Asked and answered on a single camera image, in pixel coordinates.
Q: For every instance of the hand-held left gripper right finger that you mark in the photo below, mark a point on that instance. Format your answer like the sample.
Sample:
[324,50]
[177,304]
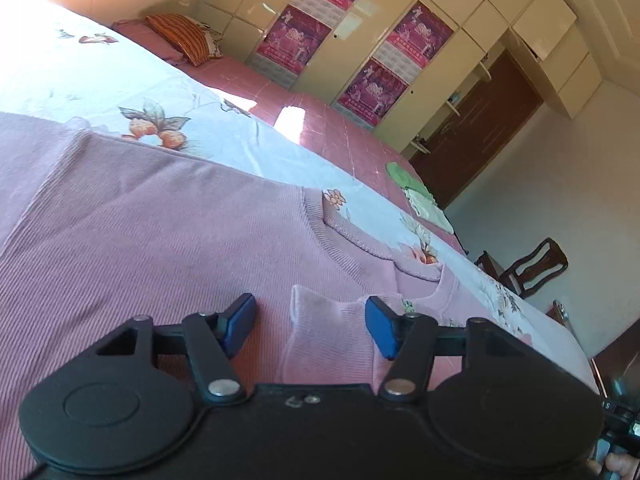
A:
[381,327]

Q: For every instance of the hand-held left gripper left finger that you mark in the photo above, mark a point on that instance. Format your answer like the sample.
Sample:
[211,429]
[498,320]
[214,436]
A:
[239,325]

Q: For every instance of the pink knit sweater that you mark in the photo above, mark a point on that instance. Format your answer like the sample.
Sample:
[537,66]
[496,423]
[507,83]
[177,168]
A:
[165,240]

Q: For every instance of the person's right hand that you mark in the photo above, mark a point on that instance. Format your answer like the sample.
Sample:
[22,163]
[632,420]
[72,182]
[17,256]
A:
[622,464]

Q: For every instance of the flat screen television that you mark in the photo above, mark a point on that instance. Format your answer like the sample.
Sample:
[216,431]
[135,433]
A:
[620,360]

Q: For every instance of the white folded cloth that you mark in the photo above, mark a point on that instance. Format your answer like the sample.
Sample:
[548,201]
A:
[430,210]

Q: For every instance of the wooden television stand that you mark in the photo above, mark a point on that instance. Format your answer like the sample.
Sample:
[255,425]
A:
[560,312]

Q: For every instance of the green folded cloth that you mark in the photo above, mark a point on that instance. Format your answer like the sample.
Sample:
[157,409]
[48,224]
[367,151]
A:
[407,177]

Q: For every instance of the dark wooden chair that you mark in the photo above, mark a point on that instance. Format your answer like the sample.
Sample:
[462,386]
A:
[535,267]

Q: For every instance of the pink checked bedspread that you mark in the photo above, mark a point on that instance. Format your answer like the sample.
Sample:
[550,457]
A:
[320,125]

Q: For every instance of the brown wooden door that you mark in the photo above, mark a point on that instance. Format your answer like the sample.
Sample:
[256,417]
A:
[480,130]

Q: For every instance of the cream corner shelves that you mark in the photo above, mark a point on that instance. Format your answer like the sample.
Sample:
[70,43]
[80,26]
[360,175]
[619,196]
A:
[452,105]

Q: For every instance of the floral bed blanket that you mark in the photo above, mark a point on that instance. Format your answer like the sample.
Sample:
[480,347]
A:
[100,85]

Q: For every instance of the small floral pillow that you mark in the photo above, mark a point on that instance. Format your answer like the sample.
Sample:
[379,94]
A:
[214,42]

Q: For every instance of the cream wardrobe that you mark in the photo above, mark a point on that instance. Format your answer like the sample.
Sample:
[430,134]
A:
[450,45]

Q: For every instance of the orange striped pillow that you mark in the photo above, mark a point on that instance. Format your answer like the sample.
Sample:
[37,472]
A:
[182,37]

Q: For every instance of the pink pillow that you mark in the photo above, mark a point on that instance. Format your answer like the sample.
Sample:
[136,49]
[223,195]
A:
[150,40]

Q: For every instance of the cream overhead cabinet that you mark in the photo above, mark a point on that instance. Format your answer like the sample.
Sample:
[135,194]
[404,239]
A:
[555,35]

